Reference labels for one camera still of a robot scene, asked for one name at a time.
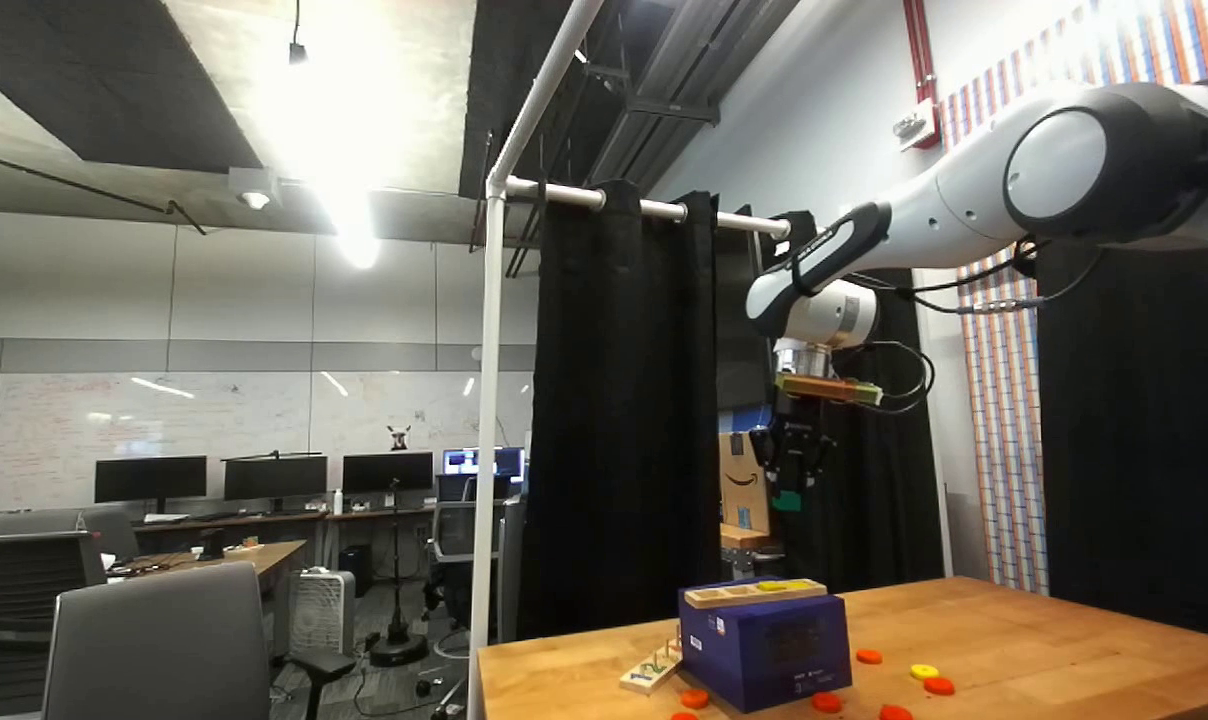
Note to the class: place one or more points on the cardboard shipping box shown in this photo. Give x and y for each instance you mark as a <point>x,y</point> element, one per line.
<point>744,480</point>

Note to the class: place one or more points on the long office desk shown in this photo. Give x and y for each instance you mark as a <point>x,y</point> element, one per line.
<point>365,515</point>

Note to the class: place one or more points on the yellow flat block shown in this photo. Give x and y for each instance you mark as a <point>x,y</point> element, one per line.
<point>807,586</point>

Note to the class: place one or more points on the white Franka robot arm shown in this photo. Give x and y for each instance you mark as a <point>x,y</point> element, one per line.
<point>965,203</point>

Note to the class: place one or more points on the wooden plank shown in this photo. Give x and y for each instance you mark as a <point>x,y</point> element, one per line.
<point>738,595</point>

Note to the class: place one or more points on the black office chair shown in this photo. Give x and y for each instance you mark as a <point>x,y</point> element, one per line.
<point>16,603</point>

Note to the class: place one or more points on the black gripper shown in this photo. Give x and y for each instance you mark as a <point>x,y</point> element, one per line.
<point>801,449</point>

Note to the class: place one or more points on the white fire alarm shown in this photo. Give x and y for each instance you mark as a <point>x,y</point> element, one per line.
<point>914,124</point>

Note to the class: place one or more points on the stand with round base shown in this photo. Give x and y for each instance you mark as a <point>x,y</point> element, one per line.
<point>396,649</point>

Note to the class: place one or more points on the black pendant lamp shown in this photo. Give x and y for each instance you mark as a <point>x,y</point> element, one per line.
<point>299,48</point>

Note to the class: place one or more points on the grey office chair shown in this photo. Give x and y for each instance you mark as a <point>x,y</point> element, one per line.
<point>165,641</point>

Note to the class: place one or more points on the blue cardboard box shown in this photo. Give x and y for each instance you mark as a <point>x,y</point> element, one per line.
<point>764,652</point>

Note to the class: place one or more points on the wooden desk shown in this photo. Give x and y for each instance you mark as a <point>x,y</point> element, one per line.
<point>267,552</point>

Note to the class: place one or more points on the white computer tower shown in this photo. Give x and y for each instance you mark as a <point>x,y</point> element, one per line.
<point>325,611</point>

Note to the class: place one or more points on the monitor with blue screen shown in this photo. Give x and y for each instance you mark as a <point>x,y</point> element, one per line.
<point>476,463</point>

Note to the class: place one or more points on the orange round disc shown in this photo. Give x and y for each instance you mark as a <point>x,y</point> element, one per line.
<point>871,659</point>
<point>684,716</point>
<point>942,687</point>
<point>693,697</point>
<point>899,712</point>
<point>827,700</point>

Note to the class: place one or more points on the ceiling light fixture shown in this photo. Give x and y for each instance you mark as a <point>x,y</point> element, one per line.
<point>259,199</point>

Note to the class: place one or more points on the white pipe frame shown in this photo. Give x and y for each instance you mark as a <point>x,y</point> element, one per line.
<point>480,466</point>

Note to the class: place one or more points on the white patterned strip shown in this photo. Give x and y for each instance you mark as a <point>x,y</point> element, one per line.
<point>650,670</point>

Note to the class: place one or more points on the red pipe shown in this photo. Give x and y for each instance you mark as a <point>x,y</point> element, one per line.
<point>919,55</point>

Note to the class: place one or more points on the yellow round disc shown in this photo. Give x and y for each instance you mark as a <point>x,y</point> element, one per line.
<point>924,670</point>

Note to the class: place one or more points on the black computer monitor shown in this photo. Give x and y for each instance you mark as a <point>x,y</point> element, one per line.
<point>148,477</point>
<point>274,477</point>
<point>390,474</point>

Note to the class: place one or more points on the grey curtain rod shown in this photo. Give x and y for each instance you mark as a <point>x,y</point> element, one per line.
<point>564,193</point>

